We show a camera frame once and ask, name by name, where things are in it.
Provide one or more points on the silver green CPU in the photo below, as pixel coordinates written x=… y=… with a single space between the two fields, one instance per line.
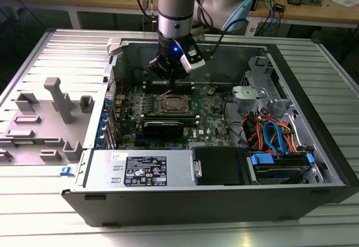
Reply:
x=174 y=103

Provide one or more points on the black RAM slot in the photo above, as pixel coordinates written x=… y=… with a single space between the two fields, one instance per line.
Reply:
x=185 y=90
x=185 y=84
x=190 y=121
x=168 y=115

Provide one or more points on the CPU socket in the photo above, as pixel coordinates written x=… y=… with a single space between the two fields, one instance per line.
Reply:
x=192 y=97

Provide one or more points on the blue slot retainer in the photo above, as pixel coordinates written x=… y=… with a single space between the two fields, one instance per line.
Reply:
x=103 y=120
x=107 y=105
x=101 y=141

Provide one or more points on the coin cell battery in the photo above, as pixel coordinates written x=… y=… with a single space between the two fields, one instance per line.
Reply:
x=211 y=91

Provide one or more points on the grey case latch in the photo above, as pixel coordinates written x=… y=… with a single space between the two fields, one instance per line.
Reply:
x=115 y=46

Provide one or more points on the green motherboard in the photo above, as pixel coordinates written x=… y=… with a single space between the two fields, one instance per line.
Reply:
x=207 y=118

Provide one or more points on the black graphics card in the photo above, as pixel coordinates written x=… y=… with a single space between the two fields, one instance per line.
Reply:
x=162 y=130

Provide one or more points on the silver drive cage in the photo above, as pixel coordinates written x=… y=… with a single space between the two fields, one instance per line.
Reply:
x=248 y=95

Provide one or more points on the white paper label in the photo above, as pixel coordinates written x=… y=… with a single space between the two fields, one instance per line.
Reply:
x=252 y=30

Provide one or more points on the silver metal latch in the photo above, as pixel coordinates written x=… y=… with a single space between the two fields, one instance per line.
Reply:
x=197 y=168

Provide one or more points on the grey parts rack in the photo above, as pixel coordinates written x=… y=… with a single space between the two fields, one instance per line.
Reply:
x=63 y=104

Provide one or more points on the silver power supply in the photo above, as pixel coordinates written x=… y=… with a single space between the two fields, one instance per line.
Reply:
x=98 y=162

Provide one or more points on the small black adapter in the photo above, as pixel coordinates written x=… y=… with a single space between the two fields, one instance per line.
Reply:
x=279 y=8

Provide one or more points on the black PC case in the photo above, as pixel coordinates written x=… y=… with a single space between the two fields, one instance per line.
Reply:
x=168 y=207

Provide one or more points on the small blue plastic clip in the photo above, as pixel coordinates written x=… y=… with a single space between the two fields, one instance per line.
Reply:
x=66 y=171

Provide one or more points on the green RAM stick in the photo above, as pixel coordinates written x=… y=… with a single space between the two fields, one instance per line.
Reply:
x=36 y=142

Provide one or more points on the hard disk in blue carrier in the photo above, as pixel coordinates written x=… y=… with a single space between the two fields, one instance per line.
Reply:
x=280 y=174

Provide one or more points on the white paper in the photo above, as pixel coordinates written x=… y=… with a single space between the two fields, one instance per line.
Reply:
x=343 y=0

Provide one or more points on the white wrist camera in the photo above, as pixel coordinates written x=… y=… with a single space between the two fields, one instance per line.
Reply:
x=193 y=59

